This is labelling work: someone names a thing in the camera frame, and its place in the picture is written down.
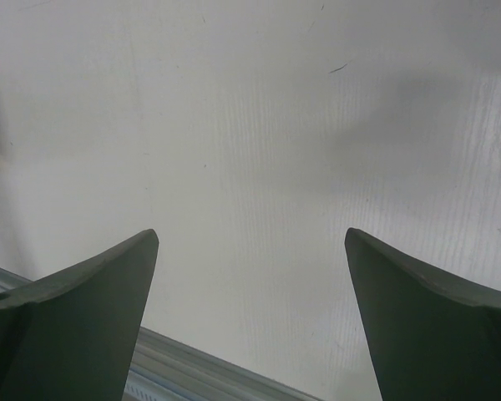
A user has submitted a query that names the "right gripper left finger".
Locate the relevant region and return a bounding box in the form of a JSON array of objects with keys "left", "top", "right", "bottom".
[{"left": 0, "top": 229, "right": 159, "bottom": 400}]

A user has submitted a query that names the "white slotted cable duct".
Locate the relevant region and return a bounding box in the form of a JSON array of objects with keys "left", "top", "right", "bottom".
[{"left": 124, "top": 381, "right": 175, "bottom": 401}]

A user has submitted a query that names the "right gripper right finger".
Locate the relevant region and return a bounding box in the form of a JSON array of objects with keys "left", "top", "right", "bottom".
[{"left": 345, "top": 228, "right": 501, "bottom": 400}]

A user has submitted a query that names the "aluminium mounting rail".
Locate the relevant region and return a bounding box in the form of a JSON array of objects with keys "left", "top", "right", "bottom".
[{"left": 0, "top": 261, "right": 322, "bottom": 401}]

